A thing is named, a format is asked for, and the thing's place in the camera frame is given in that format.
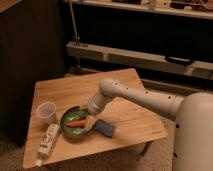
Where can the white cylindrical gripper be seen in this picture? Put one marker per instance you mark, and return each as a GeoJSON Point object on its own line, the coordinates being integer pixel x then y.
{"type": "Point", "coordinates": [96, 105]}

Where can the white bottle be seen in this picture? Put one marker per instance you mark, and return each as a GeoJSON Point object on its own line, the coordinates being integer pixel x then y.
{"type": "Point", "coordinates": [47, 144]}

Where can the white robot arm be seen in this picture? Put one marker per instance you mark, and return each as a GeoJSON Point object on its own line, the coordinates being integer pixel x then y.
{"type": "Point", "coordinates": [193, 115]}

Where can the metal stand pole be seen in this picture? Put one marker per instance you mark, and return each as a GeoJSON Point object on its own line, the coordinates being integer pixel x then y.
{"type": "Point", "coordinates": [76, 37]}

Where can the orange carrot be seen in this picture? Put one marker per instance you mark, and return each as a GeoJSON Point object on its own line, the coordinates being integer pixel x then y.
{"type": "Point", "coordinates": [76, 123]}

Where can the blue sponge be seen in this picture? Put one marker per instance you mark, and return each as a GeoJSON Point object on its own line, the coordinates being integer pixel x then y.
{"type": "Point", "coordinates": [105, 128]}

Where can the green bowl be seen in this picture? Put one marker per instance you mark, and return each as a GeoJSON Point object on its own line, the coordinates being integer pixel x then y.
{"type": "Point", "coordinates": [74, 114]}

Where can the wooden folding table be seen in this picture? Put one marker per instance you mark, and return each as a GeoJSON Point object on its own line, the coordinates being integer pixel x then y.
{"type": "Point", "coordinates": [134, 124]}

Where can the dark cabinet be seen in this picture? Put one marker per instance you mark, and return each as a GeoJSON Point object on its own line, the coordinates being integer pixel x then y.
{"type": "Point", "coordinates": [32, 48]}

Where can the long wooden shelf beam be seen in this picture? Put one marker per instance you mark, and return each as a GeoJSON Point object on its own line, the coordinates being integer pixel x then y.
{"type": "Point", "coordinates": [196, 69]}

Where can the black handle on shelf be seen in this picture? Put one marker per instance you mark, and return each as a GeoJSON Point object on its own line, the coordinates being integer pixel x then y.
{"type": "Point", "coordinates": [180, 61]}

